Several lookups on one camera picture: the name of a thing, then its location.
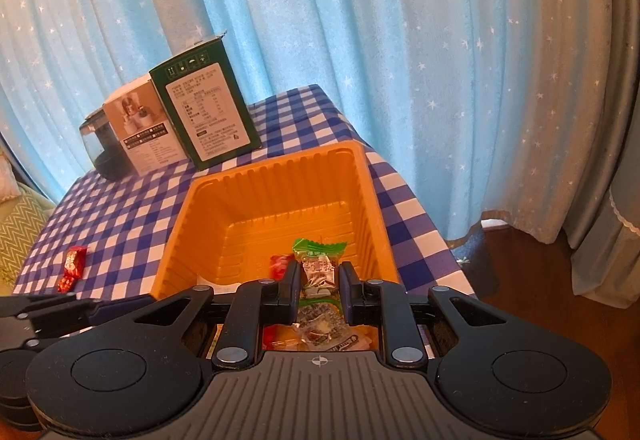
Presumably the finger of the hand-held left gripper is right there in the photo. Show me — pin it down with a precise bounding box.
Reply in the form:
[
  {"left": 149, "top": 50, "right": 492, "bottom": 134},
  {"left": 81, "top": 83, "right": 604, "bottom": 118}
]
[
  {"left": 30, "top": 297, "right": 156, "bottom": 336},
  {"left": 0, "top": 296, "right": 98, "bottom": 319}
]

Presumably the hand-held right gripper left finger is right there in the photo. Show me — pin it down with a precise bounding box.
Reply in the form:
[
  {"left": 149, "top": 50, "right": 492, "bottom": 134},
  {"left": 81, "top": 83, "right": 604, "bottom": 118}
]
[{"left": 135, "top": 262, "right": 303, "bottom": 369}]

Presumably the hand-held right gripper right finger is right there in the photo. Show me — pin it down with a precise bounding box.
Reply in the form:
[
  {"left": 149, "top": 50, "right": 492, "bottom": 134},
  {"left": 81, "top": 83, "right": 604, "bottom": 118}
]
[{"left": 339, "top": 262, "right": 506, "bottom": 368}]

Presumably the green-ended brown snack packet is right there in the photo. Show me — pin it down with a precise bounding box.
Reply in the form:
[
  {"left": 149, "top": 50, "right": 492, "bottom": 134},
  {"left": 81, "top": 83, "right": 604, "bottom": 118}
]
[{"left": 291, "top": 238, "right": 348, "bottom": 298}]

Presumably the large clear dark snack packet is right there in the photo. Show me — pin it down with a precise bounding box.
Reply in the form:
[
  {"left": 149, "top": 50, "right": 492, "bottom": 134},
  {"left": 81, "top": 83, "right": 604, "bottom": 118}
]
[{"left": 292, "top": 297, "right": 351, "bottom": 351}]

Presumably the long red snack packet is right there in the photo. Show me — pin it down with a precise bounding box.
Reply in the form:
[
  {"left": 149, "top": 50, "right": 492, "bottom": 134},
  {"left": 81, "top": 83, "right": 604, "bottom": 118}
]
[{"left": 56, "top": 245, "right": 89, "bottom": 294}]

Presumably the white snack wrapper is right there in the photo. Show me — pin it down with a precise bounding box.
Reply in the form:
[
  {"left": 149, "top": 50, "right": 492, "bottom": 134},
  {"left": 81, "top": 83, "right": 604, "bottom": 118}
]
[{"left": 197, "top": 274, "right": 241, "bottom": 296}]

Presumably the orange plastic tray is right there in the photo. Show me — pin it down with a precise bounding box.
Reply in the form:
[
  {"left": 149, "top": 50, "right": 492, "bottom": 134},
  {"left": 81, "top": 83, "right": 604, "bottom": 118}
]
[{"left": 150, "top": 141, "right": 401, "bottom": 351}]

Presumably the green zigzag cushion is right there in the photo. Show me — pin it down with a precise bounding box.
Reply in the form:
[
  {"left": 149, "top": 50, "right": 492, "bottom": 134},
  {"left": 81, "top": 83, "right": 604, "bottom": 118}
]
[{"left": 0, "top": 192, "right": 56, "bottom": 286}]

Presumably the blue checked tablecloth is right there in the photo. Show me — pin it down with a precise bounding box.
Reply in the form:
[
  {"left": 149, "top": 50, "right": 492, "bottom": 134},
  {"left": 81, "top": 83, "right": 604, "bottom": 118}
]
[{"left": 10, "top": 84, "right": 478, "bottom": 356}]

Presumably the dark blue fabric item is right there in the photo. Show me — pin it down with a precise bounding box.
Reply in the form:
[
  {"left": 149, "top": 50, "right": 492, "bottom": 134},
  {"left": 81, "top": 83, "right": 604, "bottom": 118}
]
[{"left": 450, "top": 220, "right": 501, "bottom": 308}]

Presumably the dark kitchen appliance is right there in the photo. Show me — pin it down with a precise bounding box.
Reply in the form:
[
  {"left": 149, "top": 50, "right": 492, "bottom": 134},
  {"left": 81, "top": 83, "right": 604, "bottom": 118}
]
[{"left": 79, "top": 112, "right": 136, "bottom": 181}]

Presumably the white cardboard box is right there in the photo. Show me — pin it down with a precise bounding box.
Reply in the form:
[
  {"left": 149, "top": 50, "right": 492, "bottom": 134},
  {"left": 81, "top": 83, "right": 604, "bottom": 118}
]
[{"left": 102, "top": 74, "right": 193, "bottom": 177}]

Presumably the green cardboard box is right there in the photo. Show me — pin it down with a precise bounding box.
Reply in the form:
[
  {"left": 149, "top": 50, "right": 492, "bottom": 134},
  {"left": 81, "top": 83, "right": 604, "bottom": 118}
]
[{"left": 148, "top": 32, "right": 263, "bottom": 172}]

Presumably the blue starred curtain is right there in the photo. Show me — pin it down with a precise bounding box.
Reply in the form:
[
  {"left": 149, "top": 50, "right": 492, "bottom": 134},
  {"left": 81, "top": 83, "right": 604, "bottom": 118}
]
[{"left": 0, "top": 0, "right": 621, "bottom": 241}]

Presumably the grey curtain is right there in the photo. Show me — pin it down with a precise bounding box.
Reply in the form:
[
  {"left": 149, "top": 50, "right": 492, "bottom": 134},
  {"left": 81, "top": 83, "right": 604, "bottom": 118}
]
[{"left": 565, "top": 0, "right": 640, "bottom": 266}]

